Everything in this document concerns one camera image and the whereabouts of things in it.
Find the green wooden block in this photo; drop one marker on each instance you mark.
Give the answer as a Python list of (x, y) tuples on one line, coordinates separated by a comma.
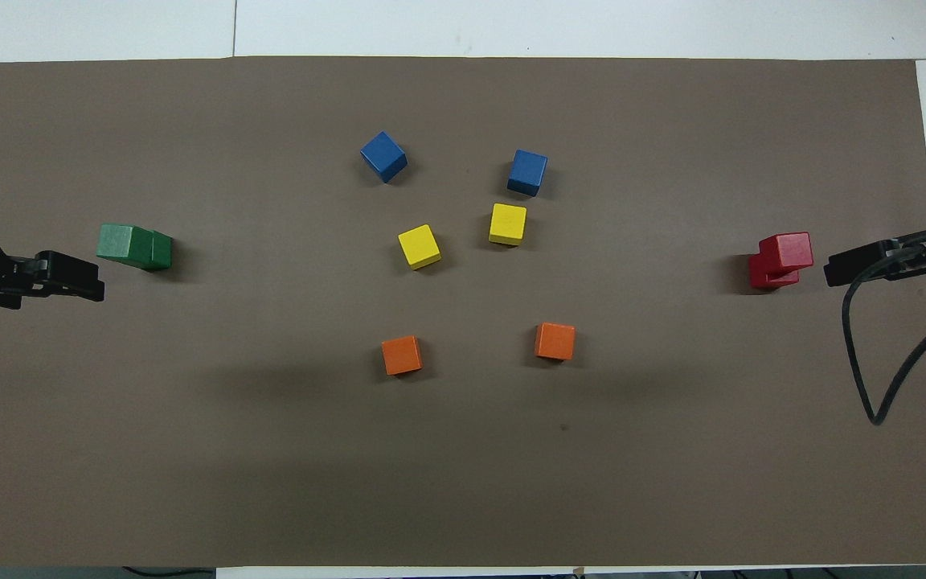
[(116, 241), (162, 251)]

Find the red wooden block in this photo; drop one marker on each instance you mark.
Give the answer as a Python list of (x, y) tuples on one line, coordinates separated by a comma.
[(786, 251), (768, 279)]

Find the orange wooden block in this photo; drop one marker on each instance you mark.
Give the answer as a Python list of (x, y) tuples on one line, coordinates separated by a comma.
[(401, 355), (555, 341)]

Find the blue wooden block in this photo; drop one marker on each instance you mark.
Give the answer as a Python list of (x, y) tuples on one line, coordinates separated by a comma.
[(383, 156), (527, 172)]

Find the yellow wooden block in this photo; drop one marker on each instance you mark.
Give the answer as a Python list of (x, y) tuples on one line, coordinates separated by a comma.
[(419, 246), (507, 223)]

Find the brown table mat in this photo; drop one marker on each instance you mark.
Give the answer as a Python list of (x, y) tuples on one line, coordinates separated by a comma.
[(471, 450)]

